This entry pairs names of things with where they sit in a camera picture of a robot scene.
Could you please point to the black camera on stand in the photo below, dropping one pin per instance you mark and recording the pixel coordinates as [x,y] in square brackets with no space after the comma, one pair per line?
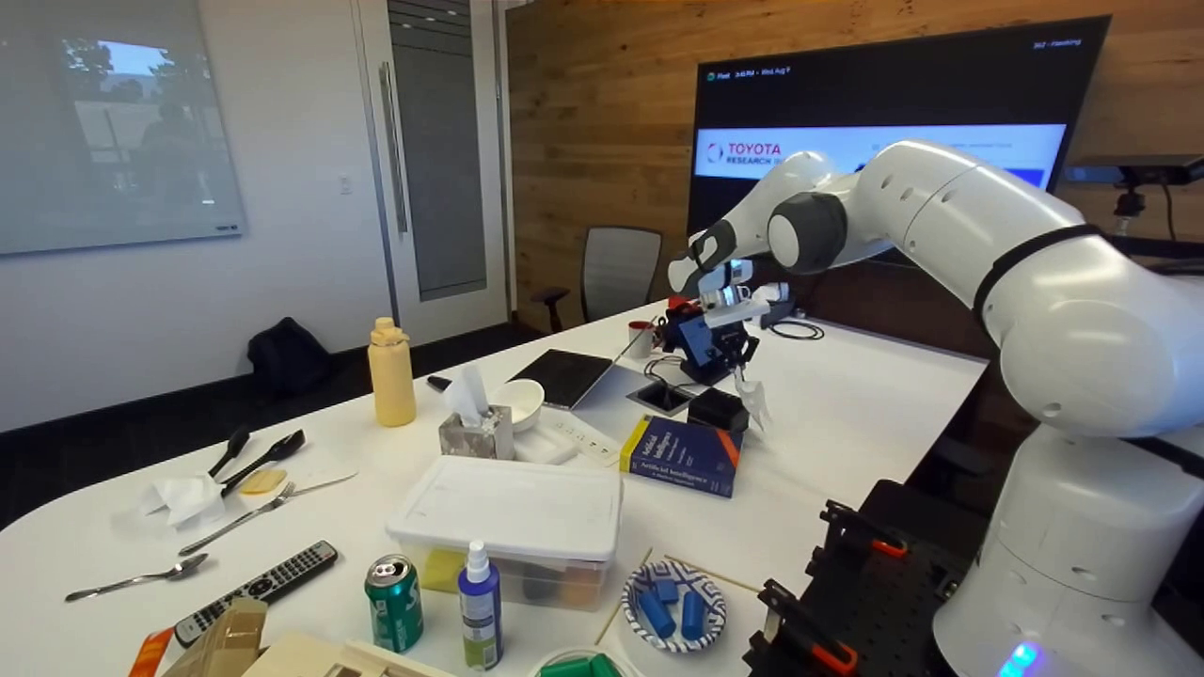
[1131,177]

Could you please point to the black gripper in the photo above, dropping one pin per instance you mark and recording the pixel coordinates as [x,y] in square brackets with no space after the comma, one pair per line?
[707,352]

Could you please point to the white cloth on table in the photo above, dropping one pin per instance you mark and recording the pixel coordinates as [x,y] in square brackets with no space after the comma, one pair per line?
[171,507]

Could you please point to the blue textbook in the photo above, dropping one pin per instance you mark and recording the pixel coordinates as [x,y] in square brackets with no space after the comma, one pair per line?
[683,452]

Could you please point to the grey tissue box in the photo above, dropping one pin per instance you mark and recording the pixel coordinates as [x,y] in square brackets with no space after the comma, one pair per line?
[471,426]

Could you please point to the black orange clamp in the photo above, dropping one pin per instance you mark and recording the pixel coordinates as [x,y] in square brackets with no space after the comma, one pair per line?
[851,525]
[792,622]

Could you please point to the black backpack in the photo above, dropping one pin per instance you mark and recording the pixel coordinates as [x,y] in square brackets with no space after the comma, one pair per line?
[288,359]

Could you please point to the blue spray bottle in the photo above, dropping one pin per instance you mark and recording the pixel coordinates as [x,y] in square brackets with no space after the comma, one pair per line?
[477,611]

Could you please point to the blue patterned plate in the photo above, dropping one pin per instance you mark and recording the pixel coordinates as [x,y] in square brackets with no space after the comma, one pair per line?
[674,606]

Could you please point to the silver laptop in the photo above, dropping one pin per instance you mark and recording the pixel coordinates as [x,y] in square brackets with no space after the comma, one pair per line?
[603,394]

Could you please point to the wooden shape sorter box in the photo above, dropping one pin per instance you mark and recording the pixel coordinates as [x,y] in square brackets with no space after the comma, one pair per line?
[235,647]

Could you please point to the white plate green item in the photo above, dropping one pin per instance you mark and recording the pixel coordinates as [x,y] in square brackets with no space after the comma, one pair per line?
[583,665]

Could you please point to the black remote control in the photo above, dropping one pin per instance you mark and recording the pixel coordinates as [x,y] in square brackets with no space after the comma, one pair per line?
[265,589]

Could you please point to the tan water bottle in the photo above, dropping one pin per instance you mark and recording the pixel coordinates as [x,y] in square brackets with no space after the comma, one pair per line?
[387,375]

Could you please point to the clear plastic storage box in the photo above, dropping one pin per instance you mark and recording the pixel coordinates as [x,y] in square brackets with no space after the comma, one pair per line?
[545,527]

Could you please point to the grey chair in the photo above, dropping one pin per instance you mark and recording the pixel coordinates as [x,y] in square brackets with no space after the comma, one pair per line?
[618,267]

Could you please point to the metal spoon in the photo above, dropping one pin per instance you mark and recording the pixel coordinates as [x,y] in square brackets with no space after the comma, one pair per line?
[173,574]

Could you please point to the green soda can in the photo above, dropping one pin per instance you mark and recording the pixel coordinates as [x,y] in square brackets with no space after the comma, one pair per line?
[391,602]

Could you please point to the black spatula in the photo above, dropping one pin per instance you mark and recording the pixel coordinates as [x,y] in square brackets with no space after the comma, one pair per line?
[274,452]

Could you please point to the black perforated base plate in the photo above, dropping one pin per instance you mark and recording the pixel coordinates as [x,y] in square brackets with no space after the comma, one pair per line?
[876,602]

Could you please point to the large wall monitor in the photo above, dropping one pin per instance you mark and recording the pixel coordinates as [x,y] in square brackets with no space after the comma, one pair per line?
[1003,97]

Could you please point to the wall whiteboard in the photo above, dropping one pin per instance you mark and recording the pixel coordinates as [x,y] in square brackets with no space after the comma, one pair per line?
[109,128]

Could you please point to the white tissue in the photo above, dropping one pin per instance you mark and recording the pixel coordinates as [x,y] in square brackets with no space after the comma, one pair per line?
[753,401]

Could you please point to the black power adapter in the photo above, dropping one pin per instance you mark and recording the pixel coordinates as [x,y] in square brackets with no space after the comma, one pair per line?
[719,413]

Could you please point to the white bowl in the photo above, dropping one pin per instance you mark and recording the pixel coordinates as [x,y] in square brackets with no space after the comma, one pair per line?
[520,401]

